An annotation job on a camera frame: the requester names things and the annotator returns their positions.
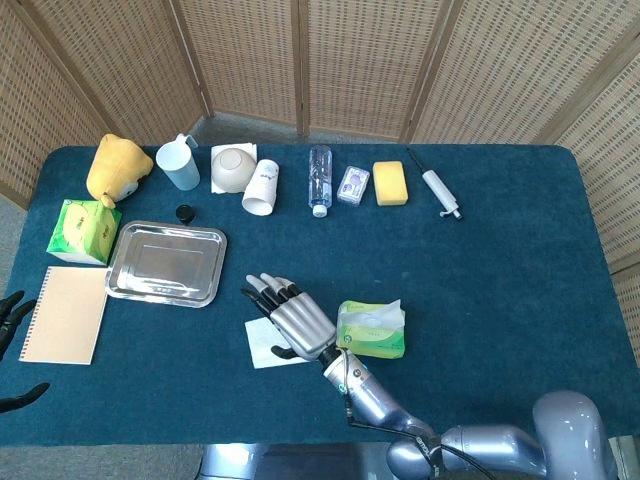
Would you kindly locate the stainless steel tray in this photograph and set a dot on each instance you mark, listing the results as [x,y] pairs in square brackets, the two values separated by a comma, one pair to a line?
[165,265]

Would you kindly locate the yellow plush toy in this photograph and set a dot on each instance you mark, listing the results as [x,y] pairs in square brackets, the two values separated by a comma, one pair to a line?
[117,165]

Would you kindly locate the beige bowl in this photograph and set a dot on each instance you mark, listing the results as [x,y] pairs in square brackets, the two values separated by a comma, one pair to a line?
[232,170]

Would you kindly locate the white pipette tool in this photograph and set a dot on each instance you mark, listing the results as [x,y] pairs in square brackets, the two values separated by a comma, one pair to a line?
[437,185]

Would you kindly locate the blue table cloth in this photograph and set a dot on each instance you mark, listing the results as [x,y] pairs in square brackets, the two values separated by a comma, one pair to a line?
[500,300]

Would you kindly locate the yellow sponge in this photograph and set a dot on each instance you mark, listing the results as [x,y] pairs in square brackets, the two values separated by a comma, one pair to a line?
[390,182]

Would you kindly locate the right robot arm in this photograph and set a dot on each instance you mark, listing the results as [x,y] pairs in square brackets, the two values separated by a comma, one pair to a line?
[375,400]

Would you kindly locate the green cube tissue box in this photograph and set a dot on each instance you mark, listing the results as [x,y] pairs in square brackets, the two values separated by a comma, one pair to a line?
[80,230]

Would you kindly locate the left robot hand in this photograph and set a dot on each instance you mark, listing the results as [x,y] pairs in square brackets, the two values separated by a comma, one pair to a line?
[10,310]

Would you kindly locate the black bottle cap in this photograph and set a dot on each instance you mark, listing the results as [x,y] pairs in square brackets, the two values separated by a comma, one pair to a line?
[185,213]

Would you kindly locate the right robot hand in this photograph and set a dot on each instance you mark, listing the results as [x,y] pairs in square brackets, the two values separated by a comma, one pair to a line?
[300,325]

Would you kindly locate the clear plastic water bottle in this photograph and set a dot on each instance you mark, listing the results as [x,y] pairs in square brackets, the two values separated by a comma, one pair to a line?
[320,175]

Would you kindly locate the white bowl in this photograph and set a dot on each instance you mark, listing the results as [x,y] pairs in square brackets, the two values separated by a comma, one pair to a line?
[220,150]

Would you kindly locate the brown spiral notebook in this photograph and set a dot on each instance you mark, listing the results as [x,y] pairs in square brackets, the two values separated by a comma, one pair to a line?
[65,315]

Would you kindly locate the woven wooden folding screen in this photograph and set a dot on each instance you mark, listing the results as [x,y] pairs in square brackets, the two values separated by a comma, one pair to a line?
[350,60]

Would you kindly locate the white paper cup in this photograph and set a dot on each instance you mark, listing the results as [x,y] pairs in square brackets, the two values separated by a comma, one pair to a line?
[261,190]

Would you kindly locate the green soft tissue pack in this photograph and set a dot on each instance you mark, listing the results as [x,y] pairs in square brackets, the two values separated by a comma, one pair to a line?
[370,340]

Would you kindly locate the white tissue sheet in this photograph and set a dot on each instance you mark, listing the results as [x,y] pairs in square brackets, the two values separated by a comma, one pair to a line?
[260,340]
[392,312]

